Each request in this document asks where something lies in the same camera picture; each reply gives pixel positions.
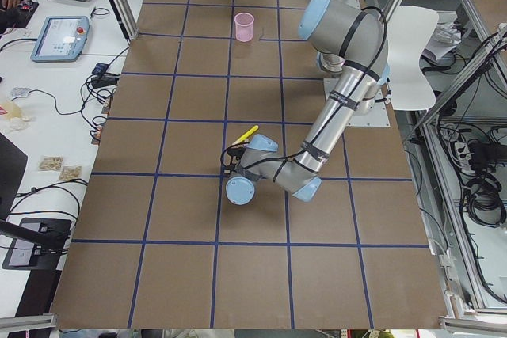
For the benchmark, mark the yellow pen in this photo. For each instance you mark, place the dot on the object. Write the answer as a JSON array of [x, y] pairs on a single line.
[[246, 135]]

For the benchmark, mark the near teach pendant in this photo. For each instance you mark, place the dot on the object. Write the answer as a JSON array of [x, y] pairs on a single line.
[[61, 39]]

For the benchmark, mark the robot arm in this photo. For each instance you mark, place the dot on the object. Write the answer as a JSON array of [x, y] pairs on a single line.
[[351, 43]]

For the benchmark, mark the pink mesh cup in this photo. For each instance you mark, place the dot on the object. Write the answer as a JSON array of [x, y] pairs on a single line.
[[244, 27]]

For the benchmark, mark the white chair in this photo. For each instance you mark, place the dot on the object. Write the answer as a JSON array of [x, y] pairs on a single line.
[[408, 31]]

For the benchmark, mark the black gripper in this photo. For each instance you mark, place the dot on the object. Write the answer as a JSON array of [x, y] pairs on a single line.
[[231, 165]]

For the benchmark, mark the black tablet stand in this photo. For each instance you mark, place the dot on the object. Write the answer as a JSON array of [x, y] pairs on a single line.
[[37, 243]]

